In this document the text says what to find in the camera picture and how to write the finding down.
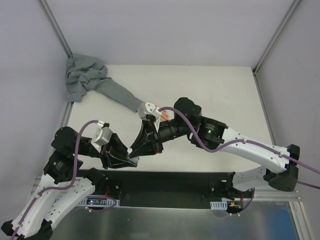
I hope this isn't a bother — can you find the left white cable duct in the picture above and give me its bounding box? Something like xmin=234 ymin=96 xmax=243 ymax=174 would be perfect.
xmin=78 ymin=197 xmax=120 ymax=207

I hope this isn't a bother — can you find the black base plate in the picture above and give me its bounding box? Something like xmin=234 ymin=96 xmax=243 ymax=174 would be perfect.
xmin=74 ymin=169 xmax=253 ymax=208

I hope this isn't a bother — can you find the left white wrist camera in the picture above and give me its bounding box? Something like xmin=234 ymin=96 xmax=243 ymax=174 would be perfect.
xmin=90 ymin=120 xmax=113 ymax=153

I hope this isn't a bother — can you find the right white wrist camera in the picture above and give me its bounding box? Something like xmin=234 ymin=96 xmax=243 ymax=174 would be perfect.
xmin=137 ymin=102 xmax=162 ymax=132

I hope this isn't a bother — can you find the right aluminium frame post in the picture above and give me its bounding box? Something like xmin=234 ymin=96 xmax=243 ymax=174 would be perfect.
xmin=252 ymin=0 xmax=303 ymax=76

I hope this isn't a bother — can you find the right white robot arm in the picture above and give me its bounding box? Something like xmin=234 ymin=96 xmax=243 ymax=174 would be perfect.
xmin=127 ymin=97 xmax=300 ymax=198

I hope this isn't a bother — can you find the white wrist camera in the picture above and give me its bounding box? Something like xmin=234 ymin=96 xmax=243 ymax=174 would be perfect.
xmin=137 ymin=102 xmax=162 ymax=132
xmin=90 ymin=120 xmax=113 ymax=153

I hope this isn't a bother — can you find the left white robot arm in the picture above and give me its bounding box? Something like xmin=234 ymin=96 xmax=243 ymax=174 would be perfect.
xmin=1 ymin=123 xmax=138 ymax=240

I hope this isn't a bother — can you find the grey shirt with sleeve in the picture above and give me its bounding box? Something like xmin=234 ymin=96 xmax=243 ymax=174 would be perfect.
xmin=65 ymin=54 xmax=143 ymax=112

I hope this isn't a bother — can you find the right white cable duct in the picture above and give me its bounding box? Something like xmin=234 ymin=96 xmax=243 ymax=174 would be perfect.
xmin=210 ymin=200 xmax=228 ymax=211

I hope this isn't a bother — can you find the mannequin hand with nails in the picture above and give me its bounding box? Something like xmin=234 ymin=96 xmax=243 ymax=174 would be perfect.
xmin=139 ymin=101 xmax=172 ymax=122

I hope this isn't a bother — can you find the left aluminium frame post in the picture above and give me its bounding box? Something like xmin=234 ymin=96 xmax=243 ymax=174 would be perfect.
xmin=38 ymin=0 xmax=73 ymax=59

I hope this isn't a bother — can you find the aluminium frame post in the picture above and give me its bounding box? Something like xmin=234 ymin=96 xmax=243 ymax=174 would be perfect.
xmin=252 ymin=0 xmax=303 ymax=76
xmin=38 ymin=0 xmax=73 ymax=59

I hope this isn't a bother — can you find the white cable duct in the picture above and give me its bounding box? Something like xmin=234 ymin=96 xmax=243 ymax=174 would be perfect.
xmin=210 ymin=200 xmax=228 ymax=211
xmin=78 ymin=197 xmax=120 ymax=207

